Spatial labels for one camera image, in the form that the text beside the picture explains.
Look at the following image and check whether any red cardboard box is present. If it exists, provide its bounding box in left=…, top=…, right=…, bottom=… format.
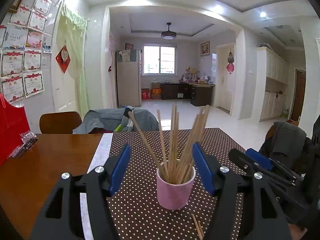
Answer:
left=141, top=88, right=151, bottom=100

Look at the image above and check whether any red gift bag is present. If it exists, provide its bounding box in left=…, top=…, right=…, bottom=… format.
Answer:
left=0, top=93, right=30, bottom=166

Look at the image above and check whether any pink cylindrical cup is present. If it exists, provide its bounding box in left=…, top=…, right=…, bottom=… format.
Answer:
left=156, top=167, right=196, bottom=210

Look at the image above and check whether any clear plastic packet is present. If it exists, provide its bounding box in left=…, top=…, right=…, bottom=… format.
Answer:
left=9, top=131, right=38, bottom=158

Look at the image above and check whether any brown wooden chair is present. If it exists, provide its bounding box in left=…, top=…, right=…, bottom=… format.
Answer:
left=39, top=111, right=82, bottom=134

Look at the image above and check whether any hanging red ornament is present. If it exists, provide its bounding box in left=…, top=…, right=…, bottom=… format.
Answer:
left=226, top=51, right=235, bottom=74

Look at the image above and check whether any dark jacket on chair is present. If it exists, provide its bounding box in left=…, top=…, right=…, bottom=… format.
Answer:
left=259, top=121, right=311, bottom=167

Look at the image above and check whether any orange cardboard box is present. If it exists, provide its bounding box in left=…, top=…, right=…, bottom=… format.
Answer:
left=151, top=82, right=162, bottom=100

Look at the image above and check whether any brown polka dot mat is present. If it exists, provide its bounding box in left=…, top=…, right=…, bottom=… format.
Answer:
left=106, top=127, right=247, bottom=240

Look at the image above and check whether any brown door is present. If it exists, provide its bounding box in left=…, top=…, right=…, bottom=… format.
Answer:
left=291, top=70, right=306, bottom=121

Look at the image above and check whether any lone wooden chopstick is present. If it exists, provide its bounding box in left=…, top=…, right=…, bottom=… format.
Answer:
left=129, top=112, right=168, bottom=179

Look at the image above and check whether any grey jacket on chair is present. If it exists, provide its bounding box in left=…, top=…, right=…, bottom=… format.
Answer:
left=73, top=106, right=159, bottom=134

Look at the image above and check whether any red diamond door decoration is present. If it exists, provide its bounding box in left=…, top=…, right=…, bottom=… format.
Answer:
left=55, top=45, right=71, bottom=74

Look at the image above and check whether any green curtain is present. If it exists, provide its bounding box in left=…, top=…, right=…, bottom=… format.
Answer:
left=56, top=3, right=89, bottom=117

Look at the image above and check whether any dark wooden desk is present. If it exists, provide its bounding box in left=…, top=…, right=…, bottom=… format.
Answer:
left=161, top=82, right=215, bottom=106

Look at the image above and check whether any white table runner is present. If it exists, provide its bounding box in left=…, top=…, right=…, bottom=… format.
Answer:
left=80, top=133, right=113, bottom=239

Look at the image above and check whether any beige refrigerator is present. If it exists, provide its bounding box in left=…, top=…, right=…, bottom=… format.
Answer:
left=116, top=49, right=142, bottom=108

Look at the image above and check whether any ceiling fan lamp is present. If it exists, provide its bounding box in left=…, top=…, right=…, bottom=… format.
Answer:
left=161, top=22, right=177, bottom=40

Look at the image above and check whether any window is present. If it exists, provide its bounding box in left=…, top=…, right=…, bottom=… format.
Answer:
left=142, top=44, right=177, bottom=75

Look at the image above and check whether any framed wall picture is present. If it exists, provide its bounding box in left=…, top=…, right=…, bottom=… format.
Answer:
left=200, top=41, right=210, bottom=56

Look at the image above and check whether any white wall cabinet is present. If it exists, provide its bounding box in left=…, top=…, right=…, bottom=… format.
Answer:
left=252, top=47, right=288, bottom=122

